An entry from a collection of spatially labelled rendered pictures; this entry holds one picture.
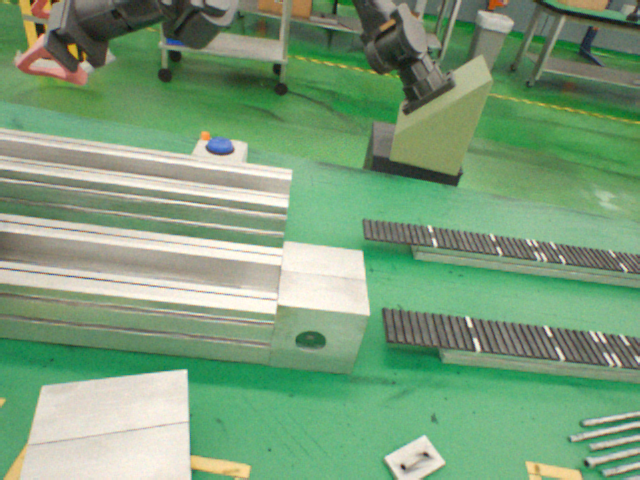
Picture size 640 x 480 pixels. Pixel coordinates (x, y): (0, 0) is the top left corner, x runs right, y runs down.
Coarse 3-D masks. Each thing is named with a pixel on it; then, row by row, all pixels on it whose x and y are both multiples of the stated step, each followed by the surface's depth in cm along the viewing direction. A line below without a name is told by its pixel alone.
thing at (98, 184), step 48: (0, 144) 60; (48, 144) 61; (96, 144) 62; (0, 192) 57; (48, 192) 57; (96, 192) 58; (144, 192) 57; (192, 192) 57; (240, 192) 58; (288, 192) 65; (240, 240) 61
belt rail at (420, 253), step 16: (416, 256) 66; (432, 256) 66; (448, 256) 67; (464, 256) 67; (480, 256) 66; (496, 256) 66; (528, 272) 68; (544, 272) 68; (560, 272) 68; (576, 272) 69; (592, 272) 68; (608, 272) 68
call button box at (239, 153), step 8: (200, 144) 73; (240, 144) 75; (200, 152) 70; (208, 152) 71; (216, 152) 71; (224, 152) 71; (232, 152) 72; (240, 152) 73; (232, 160) 70; (240, 160) 71
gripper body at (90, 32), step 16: (80, 0) 53; (96, 0) 52; (112, 0) 52; (64, 16) 52; (80, 16) 53; (96, 16) 53; (112, 16) 53; (64, 32) 51; (80, 32) 53; (96, 32) 54; (112, 32) 54; (128, 32) 55; (80, 48) 54; (96, 48) 56; (96, 64) 56
